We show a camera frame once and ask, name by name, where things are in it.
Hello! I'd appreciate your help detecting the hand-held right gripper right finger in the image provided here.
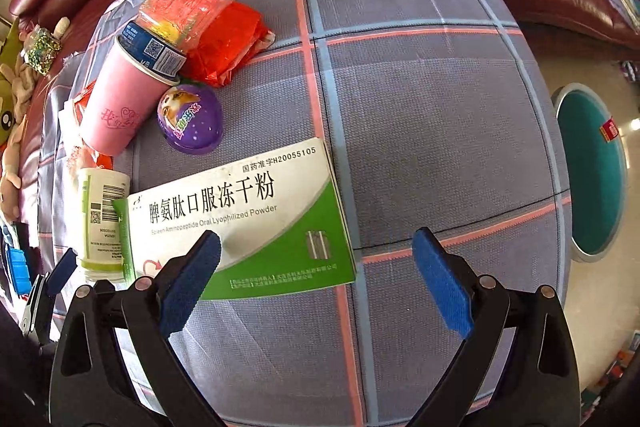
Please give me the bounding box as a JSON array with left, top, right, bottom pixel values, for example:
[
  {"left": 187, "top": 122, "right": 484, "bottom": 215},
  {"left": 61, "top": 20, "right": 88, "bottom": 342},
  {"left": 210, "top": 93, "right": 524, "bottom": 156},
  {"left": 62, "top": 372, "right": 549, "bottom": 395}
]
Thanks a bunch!
[{"left": 407, "top": 228, "right": 581, "bottom": 427}]

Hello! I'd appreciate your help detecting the pink paper cup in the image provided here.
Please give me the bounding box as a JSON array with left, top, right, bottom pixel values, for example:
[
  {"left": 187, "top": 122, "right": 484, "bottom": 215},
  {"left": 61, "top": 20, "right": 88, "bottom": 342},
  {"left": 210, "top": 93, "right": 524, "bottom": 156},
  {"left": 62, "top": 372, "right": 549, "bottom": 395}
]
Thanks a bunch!
[{"left": 80, "top": 34, "right": 182, "bottom": 156}]

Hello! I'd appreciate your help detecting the green plush toy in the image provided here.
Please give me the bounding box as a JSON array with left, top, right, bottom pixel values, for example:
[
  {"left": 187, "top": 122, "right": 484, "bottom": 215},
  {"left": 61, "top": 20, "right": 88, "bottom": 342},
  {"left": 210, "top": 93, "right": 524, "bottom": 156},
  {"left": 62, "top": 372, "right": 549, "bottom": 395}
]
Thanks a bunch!
[{"left": 0, "top": 19, "right": 31, "bottom": 148}]

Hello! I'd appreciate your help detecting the white bottle green label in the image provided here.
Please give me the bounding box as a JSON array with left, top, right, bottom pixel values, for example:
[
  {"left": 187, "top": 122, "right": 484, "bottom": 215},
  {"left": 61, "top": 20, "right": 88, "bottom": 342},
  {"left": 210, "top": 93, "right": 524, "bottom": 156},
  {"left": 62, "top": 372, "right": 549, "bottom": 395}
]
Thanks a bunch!
[{"left": 76, "top": 167, "right": 132, "bottom": 283}]

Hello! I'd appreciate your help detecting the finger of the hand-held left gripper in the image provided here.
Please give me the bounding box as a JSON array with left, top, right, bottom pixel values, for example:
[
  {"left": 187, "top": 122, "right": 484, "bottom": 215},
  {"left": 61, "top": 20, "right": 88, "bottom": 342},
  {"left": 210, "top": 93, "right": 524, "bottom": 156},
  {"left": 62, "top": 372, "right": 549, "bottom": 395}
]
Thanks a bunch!
[{"left": 20, "top": 248, "right": 78, "bottom": 343}]

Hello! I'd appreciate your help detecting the green white medicine box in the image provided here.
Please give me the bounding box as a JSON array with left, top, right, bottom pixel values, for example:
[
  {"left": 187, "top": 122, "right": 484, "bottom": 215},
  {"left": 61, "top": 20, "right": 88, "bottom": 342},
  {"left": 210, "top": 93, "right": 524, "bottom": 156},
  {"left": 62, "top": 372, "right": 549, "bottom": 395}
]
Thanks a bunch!
[{"left": 111, "top": 137, "right": 358, "bottom": 303}]

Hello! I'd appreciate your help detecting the purple egg-shaped toy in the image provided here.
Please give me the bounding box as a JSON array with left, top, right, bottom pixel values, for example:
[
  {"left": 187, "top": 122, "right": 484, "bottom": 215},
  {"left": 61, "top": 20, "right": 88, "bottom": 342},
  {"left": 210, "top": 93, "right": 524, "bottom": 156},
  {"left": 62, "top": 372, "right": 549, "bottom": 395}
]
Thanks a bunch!
[{"left": 157, "top": 83, "right": 223, "bottom": 154}]

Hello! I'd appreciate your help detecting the blue plastic basket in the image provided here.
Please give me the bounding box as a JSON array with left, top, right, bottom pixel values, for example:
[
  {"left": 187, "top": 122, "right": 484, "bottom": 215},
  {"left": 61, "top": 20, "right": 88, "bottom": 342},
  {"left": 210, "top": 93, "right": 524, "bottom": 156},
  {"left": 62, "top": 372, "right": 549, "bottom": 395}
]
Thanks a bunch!
[{"left": 0, "top": 227, "right": 31, "bottom": 295}]

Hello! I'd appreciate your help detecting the bag of colourful candies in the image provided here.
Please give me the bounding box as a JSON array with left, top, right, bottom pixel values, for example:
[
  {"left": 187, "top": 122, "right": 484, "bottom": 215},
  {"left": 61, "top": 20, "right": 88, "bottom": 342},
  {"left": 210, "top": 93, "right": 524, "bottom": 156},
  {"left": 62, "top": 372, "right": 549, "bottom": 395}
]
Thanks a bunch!
[{"left": 20, "top": 24, "right": 63, "bottom": 72}]

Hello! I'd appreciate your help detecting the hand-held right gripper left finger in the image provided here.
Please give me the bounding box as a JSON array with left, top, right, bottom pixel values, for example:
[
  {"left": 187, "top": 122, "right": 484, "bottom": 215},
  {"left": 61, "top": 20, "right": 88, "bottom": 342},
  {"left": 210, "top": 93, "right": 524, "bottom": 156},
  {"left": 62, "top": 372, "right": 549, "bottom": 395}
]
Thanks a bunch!
[{"left": 50, "top": 229, "right": 223, "bottom": 427}]

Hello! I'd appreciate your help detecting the orange snack packet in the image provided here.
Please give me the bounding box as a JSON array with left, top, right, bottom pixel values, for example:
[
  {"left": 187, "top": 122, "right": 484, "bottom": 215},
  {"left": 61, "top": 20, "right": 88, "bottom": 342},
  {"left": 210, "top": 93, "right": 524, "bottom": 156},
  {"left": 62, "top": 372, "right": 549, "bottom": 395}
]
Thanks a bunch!
[{"left": 70, "top": 79, "right": 117, "bottom": 170}]

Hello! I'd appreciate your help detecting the beige rabbit plush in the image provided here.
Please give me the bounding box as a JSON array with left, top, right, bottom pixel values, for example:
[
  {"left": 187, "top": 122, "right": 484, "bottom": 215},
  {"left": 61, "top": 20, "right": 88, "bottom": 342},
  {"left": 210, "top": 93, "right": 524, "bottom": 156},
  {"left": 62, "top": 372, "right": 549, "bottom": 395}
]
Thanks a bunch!
[
  {"left": 0, "top": 142, "right": 26, "bottom": 208},
  {"left": 12, "top": 16, "right": 71, "bottom": 118}
]

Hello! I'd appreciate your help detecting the plaid grey tablecloth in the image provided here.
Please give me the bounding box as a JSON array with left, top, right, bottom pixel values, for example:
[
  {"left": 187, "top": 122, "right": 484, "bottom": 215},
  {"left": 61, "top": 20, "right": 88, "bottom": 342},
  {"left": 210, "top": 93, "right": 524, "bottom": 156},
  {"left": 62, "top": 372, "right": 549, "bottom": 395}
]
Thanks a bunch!
[{"left": 37, "top": 0, "right": 573, "bottom": 427}]

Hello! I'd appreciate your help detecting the teal trash bin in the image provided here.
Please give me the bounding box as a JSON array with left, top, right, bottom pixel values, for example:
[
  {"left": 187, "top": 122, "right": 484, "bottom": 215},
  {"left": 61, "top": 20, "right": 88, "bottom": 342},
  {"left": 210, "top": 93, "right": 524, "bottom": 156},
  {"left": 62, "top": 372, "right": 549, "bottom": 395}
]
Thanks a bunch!
[{"left": 550, "top": 83, "right": 628, "bottom": 264}]

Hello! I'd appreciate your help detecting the red plastic packet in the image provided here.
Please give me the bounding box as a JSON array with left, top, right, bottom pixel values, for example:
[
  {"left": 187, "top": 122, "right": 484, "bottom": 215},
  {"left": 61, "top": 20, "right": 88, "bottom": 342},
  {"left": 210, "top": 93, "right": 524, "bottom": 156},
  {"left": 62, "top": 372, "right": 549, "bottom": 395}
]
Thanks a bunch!
[{"left": 179, "top": 1, "right": 276, "bottom": 88}]

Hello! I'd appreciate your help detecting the white plastic wrapper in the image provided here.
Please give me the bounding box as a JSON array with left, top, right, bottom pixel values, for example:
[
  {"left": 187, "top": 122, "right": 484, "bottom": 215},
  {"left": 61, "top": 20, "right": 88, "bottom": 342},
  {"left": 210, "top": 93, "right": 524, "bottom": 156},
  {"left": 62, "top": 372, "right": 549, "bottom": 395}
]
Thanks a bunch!
[{"left": 57, "top": 102, "right": 98, "bottom": 168}]

